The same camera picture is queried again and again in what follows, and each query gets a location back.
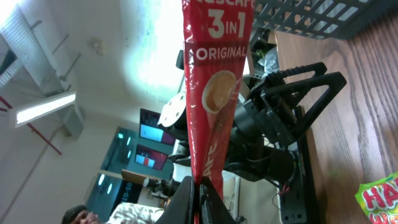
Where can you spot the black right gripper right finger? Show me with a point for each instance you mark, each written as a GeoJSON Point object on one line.
{"type": "Point", "coordinates": [211, 207]}

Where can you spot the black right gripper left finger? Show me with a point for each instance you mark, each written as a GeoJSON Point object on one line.
{"type": "Point", "coordinates": [181, 208]}

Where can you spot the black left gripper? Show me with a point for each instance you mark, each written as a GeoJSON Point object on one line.
{"type": "Point", "coordinates": [284, 104]}

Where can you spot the small red white packet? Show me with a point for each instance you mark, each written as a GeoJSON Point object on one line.
{"type": "Point", "coordinates": [216, 40]}

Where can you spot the green Haribo candy bag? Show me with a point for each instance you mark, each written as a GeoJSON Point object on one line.
{"type": "Point", "coordinates": [378, 200]}

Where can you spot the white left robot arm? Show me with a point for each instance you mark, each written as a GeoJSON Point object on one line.
{"type": "Point", "coordinates": [259, 160]}

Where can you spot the dark grey plastic basket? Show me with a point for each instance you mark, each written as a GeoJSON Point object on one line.
{"type": "Point", "coordinates": [319, 19]}

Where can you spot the background computer monitors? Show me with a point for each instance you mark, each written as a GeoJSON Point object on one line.
{"type": "Point", "coordinates": [154, 156]}

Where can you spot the person in background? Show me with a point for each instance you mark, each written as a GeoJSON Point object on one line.
{"type": "Point", "coordinates": [80, 215]}

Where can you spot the ceiling light fixture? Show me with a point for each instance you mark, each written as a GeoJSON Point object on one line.
{"type": "Point", "coordinates": [27, 113]}

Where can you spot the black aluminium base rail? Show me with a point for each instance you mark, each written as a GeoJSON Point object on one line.
{"type": "Point", "coordinates": [298, 201]}

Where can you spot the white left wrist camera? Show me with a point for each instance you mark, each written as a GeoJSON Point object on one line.
{"type": "Point", "coordinates": [174, 112]}

